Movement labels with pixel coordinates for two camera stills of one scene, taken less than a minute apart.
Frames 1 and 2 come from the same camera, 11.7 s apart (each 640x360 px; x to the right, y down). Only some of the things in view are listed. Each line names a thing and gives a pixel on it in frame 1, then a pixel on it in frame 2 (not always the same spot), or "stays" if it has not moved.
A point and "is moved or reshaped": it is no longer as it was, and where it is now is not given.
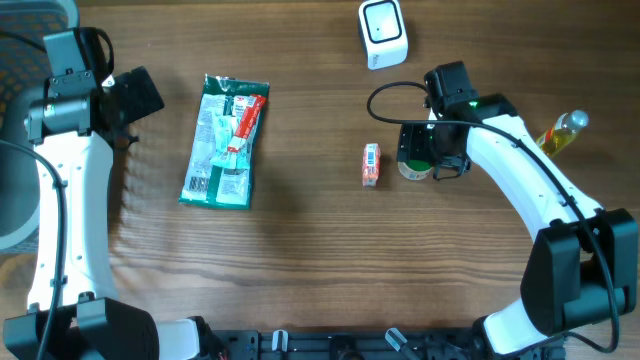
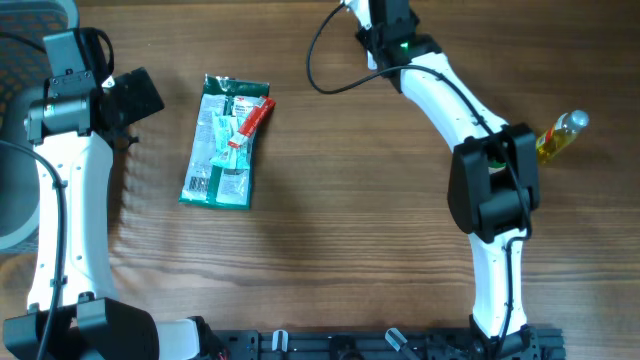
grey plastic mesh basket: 23,83 stays
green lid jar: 415,169 is moved or reshaped
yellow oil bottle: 553,140 stays
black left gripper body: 140,101 stays
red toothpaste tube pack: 245,113 is moved or reshaped
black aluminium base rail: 372,344 stays
